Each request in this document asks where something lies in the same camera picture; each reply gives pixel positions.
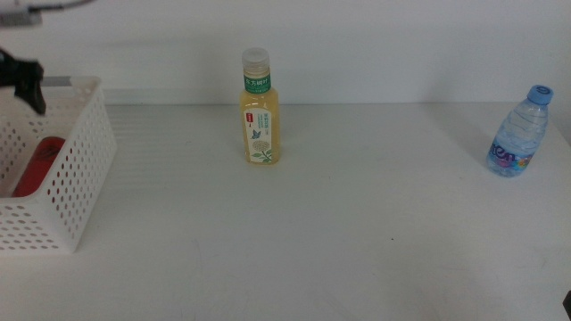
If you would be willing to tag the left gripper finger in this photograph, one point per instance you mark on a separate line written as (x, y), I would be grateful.
(33, 98)

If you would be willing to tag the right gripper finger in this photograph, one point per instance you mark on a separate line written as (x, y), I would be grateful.
(568, 305)

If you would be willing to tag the red cola can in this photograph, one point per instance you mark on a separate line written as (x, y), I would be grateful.
(38, 169)

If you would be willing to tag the clear water bottle blue cap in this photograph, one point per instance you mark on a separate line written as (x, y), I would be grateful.
(518, 134)

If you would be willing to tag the yellow tea bottle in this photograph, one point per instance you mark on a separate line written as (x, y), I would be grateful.
(259, 129)

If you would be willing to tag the white perforated plastic basket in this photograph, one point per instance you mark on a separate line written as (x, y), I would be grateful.
(89, 178)

